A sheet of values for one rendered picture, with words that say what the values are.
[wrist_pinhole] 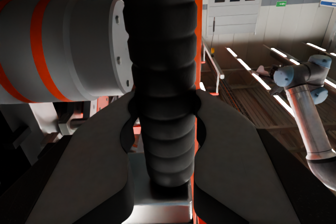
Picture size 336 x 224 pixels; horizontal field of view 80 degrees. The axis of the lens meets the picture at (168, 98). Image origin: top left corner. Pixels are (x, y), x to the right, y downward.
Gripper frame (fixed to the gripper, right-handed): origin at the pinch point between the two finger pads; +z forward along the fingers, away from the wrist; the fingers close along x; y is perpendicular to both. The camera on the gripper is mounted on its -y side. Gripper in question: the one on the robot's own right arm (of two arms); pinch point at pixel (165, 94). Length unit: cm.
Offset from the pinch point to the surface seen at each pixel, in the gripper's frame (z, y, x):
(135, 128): 304, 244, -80
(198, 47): 55, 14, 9
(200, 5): 55, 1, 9
